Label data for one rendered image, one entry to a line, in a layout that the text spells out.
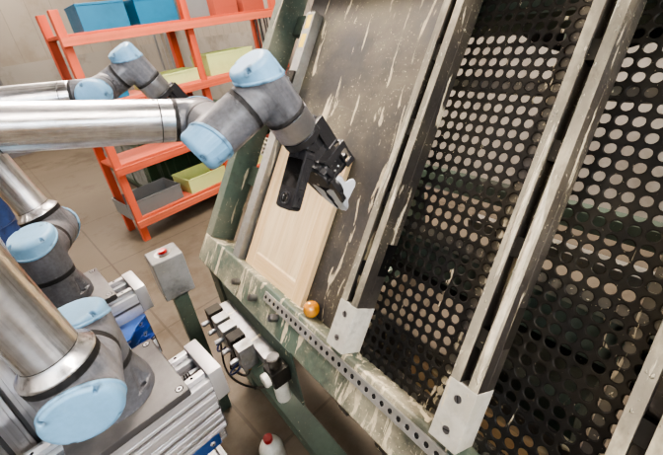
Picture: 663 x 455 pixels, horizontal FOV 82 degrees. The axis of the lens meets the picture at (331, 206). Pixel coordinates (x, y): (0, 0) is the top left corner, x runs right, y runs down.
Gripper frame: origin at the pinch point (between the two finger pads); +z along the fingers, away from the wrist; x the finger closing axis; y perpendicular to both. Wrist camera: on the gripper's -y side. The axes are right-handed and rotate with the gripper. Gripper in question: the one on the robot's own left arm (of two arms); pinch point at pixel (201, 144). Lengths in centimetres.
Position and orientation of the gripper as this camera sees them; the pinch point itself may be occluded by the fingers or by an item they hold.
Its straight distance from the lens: 135.8
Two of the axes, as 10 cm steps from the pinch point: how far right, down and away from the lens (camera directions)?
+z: 4.6, 5.9, 6.6
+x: -6.7, -2.5, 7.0
